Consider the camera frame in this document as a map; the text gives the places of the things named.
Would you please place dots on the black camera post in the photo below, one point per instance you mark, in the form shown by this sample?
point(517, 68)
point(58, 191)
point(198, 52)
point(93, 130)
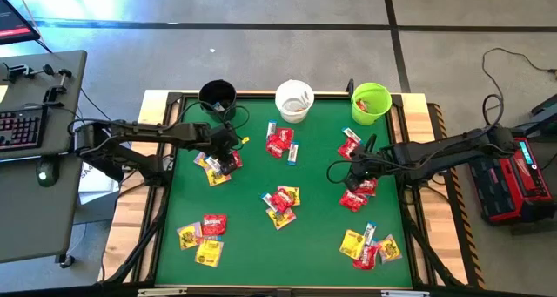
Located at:
point(350, 86)

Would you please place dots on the green plastic bucket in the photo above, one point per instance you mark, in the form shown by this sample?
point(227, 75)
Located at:
point(376, 99)

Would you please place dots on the grey side table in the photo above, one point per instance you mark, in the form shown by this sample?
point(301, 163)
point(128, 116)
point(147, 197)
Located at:
point(56, 236)

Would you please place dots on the yellow black hazard strip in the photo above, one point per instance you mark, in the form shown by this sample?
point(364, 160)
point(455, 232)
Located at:
point(473, 253)

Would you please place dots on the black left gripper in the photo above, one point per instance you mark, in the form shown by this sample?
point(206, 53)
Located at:
point(224, 142)

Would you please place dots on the black computer monitor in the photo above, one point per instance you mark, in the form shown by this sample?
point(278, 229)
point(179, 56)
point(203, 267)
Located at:
point(13, 22)

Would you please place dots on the black desk clamp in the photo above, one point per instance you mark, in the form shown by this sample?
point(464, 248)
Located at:
point(17, 72)
point(58, 88)

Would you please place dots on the black equipment case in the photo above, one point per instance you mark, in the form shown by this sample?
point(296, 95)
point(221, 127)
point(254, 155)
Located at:
point(544, 112)

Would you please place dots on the white blue candy bar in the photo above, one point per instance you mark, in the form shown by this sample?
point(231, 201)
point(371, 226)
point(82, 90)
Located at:
point(351, 134)
point(219, 106)
point(293, 153)
point(370, 232)
point(212, 163)
point(266, 199)
point(216, 238)
point(271, 129)

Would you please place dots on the red black power station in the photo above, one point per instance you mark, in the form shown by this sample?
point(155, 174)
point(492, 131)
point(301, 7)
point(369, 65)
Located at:
point(518, 188)

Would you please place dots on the black keyboard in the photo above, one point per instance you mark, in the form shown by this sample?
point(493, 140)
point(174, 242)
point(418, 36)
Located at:
point(22, 127)

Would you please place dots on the black computer mouse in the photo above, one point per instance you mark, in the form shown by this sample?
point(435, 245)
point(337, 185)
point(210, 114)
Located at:
point(47, 173)

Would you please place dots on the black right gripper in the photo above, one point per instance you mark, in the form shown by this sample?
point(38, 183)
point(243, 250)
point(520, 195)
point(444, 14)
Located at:
point(370, 166)

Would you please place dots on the white plastic bucket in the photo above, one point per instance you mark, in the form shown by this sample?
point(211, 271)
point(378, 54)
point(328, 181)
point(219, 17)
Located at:
point(294, 94)

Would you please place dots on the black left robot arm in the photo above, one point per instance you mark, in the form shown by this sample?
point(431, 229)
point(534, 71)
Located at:
point(143, 131)

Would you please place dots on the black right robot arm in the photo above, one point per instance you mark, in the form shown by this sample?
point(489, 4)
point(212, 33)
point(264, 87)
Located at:
point(435, 151)

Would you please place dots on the black plastic bucket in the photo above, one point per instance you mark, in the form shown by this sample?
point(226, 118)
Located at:
point(215, 92)

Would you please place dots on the silver metal bracket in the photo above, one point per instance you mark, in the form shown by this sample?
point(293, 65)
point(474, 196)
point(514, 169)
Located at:
point(162, 292)
point(404, 293)

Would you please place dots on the dark grey computer desk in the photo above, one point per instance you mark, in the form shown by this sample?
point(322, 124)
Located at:
point(71, 131)

